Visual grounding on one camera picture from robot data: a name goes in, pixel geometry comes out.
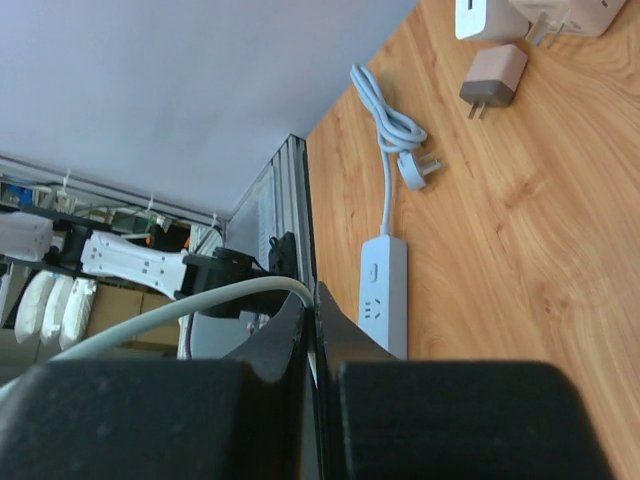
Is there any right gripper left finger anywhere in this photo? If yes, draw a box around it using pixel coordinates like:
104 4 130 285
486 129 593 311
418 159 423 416
1 296 306 479

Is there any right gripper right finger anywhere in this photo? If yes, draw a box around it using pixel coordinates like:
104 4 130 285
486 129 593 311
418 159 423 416
315 284 613 479

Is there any light blue power strip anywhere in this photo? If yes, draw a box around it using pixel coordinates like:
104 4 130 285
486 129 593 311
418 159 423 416
350 65 442 360

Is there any white usb cable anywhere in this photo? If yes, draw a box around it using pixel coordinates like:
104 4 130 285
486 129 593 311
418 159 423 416
0 277 314 401

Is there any brown pink charger plug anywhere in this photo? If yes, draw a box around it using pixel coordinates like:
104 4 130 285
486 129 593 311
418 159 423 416
459 44 528 119

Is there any white charger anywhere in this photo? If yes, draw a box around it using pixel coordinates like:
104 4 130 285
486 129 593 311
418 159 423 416
455 0 529 42

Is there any beige patterned cube charger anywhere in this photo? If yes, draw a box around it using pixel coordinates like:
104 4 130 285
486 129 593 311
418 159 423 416
509 0 626 48

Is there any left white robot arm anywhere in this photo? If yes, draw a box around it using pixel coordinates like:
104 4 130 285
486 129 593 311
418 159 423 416
1 208 277 300

